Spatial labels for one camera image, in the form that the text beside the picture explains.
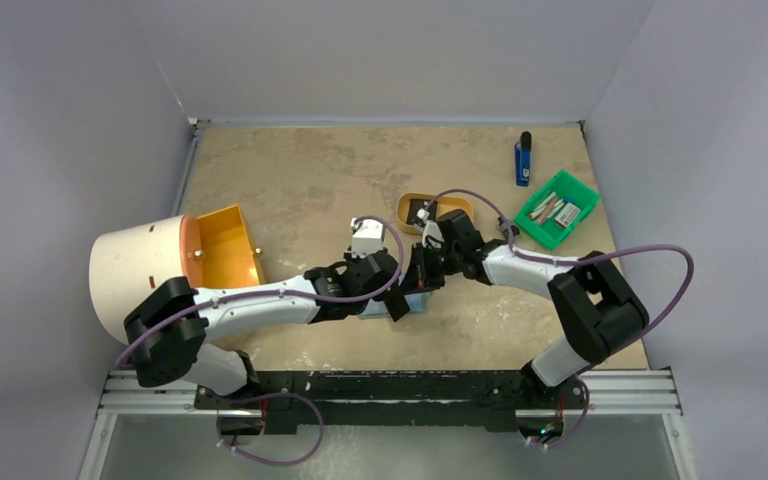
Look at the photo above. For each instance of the white red staple box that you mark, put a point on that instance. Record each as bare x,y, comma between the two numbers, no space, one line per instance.
566,215

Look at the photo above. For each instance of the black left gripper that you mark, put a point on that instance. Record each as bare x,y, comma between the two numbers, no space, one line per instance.
349,260

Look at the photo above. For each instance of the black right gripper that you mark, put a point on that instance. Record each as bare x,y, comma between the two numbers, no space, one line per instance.
420,266

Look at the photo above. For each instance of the tan oval tray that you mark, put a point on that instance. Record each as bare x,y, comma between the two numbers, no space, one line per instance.
444,205

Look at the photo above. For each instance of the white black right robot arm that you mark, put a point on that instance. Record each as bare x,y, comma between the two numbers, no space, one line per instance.
598,311

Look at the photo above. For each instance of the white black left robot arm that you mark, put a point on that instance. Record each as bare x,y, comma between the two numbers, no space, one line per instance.
170,333

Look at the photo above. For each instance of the black credit card stack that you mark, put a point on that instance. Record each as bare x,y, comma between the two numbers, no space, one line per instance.
419,212

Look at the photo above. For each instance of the grey-green card holder wallet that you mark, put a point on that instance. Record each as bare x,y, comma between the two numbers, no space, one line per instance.
417,305

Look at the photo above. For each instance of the orange pencil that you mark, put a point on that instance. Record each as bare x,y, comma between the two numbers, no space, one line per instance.
545,211

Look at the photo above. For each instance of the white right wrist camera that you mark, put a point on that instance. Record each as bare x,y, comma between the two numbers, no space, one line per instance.
431,235

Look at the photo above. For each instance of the white cylinder container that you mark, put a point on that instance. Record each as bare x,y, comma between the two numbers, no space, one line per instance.
126,266

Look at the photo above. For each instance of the green plastic bin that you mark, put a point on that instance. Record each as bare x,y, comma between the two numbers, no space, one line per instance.
564,185

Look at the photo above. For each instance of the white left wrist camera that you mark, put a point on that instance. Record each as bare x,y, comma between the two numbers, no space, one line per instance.
367,237

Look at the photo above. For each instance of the yellow drawer box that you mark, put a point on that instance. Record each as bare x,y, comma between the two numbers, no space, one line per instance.
231,260

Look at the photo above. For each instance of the black aluminium base frame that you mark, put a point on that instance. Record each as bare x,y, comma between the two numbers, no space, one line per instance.
278,402

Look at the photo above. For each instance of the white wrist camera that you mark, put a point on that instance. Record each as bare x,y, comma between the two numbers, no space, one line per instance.
367,237
431,235

